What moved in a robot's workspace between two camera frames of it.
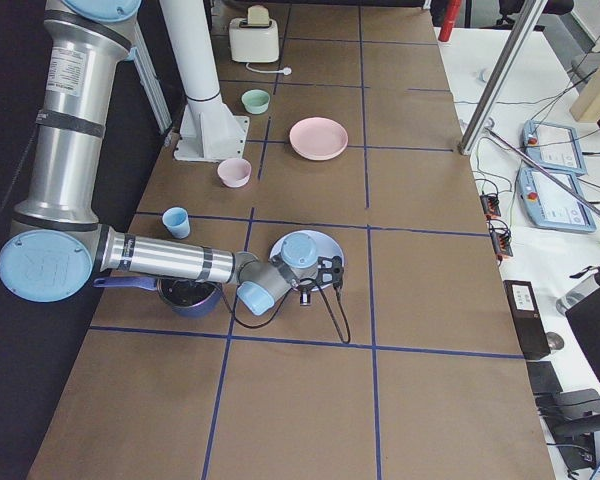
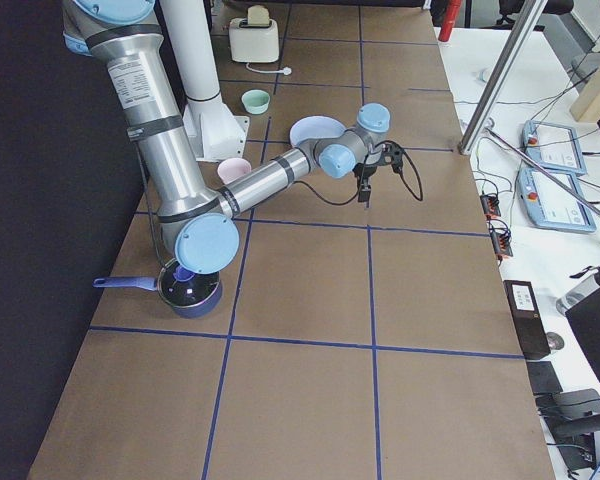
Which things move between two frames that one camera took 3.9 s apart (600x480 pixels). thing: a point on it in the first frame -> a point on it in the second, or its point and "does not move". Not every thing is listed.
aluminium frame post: x=500 y=78 does not move
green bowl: x=256 y=101 does not move
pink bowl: x=235 y=172 does not move
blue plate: x=325 y=244 -> x=313 y=127
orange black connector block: x=490 y=206 does not move
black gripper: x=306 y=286 -> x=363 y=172
